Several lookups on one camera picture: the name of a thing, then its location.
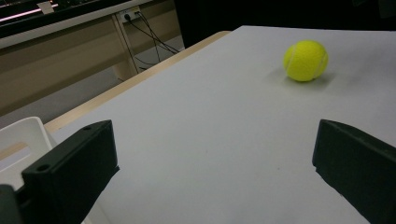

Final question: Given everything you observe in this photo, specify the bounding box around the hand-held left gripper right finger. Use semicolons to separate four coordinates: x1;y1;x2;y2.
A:
311;119;396;224

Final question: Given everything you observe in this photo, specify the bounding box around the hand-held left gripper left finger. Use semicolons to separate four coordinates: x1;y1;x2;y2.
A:
21;119;120;224

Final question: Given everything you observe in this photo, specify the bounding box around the white plastic tray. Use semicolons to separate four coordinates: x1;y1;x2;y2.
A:
0;116;58;191

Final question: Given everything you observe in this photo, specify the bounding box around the yellow tennis ball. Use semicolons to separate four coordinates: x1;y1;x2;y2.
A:
282;39;330;83

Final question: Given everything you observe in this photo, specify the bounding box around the light wooden table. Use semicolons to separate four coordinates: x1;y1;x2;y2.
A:
43;30;232;135

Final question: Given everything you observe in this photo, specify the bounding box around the beige wooden desk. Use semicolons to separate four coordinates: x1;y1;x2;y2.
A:
0;0;185;118

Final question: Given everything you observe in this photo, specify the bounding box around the black curtain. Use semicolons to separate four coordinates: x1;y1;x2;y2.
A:
173;0;396;49

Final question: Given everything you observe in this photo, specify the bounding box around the black cable bundle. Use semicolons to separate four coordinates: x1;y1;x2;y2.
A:
123;11;181;73

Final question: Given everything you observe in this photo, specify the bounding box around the white wall socket strip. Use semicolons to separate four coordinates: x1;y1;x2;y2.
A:
119;7;142;23

